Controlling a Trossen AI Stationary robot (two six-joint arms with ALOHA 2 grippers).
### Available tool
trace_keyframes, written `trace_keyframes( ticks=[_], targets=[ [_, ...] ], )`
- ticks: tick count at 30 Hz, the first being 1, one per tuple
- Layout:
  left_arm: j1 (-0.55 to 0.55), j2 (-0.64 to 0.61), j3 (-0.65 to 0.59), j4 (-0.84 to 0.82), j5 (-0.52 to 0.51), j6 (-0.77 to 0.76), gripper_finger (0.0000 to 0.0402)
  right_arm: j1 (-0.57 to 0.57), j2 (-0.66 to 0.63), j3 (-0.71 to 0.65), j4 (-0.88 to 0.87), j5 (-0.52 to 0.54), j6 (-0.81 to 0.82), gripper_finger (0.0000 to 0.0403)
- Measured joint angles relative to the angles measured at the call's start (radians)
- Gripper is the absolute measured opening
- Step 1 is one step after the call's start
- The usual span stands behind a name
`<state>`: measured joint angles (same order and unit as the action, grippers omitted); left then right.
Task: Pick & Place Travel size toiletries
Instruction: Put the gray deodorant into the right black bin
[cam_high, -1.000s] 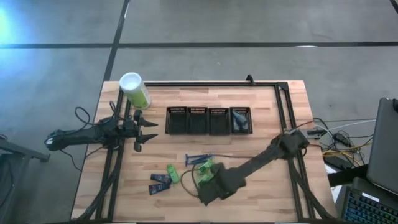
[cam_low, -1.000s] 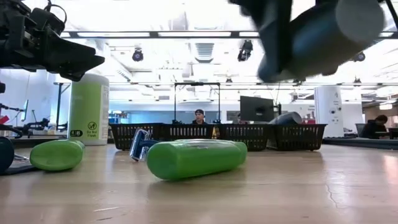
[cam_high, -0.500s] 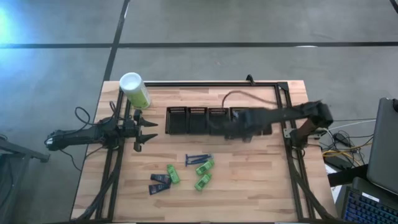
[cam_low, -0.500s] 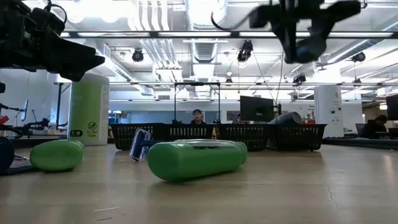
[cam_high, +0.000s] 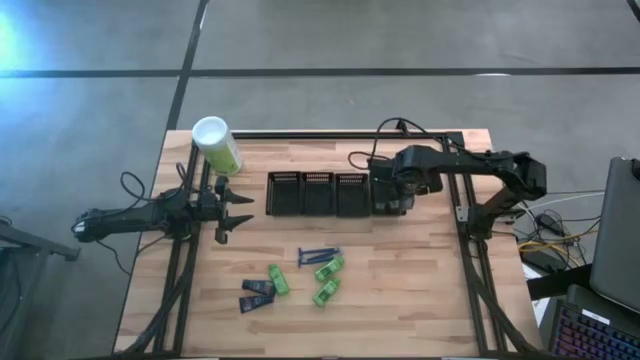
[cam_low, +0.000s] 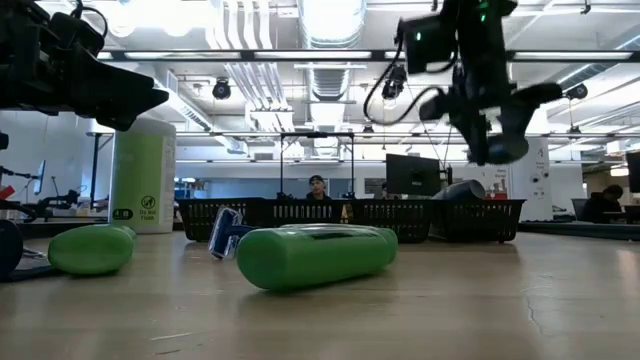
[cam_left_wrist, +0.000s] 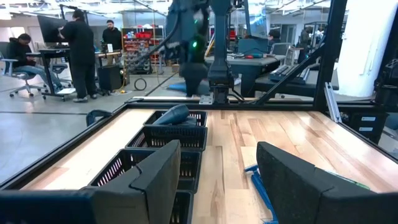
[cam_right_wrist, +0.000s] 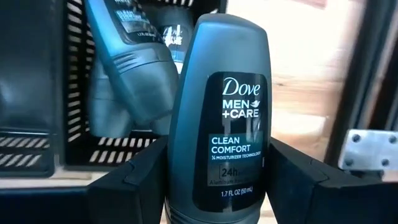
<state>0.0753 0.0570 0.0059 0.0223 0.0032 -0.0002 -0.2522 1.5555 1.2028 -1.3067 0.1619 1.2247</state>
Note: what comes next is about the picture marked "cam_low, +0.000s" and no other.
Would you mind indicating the green travel bottle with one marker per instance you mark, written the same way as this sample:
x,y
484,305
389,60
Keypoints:
x,y
393,245
90,250
310,260

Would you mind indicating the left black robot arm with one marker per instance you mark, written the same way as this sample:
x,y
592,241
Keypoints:
x,y
9,250

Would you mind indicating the black plastic slotted basket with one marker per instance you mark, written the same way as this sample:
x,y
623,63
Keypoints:
x,y
195,217
305,212
475,220
395,217

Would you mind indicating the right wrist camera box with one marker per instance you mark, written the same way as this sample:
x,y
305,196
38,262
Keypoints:
x,y
425,45

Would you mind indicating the black computer monitor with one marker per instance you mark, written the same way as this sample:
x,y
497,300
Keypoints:
x,y
412,175
634,172

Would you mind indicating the green white wipes canister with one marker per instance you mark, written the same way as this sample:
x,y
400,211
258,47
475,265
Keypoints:
x,y
142,175

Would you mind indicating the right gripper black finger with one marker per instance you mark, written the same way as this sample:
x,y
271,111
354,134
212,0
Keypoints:
x,y
465,125
530,102

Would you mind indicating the dark grey deodorant stick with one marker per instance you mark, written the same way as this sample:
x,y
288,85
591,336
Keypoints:
x,y
462,190

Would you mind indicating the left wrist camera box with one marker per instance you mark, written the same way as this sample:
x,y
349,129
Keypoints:
x,y
80,32

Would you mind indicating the silver ceiling air duct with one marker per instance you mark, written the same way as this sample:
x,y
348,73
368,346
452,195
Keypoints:
x,y
330,25

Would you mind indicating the person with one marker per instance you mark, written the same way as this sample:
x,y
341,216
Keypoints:
x,y
602,202
317,187

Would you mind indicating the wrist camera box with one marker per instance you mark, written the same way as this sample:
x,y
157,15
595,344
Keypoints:
x,y
80,32
425,45

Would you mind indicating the blue disposable razor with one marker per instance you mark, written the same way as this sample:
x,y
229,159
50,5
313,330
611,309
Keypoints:
x,y
225,232

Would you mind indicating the black metal frame stand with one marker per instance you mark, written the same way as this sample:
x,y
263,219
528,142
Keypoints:
x,y
317,135

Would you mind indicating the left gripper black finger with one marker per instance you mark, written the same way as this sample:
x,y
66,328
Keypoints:
x,y
115,95

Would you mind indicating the background black robot arm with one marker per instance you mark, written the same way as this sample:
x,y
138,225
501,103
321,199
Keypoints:
x,y
50,202

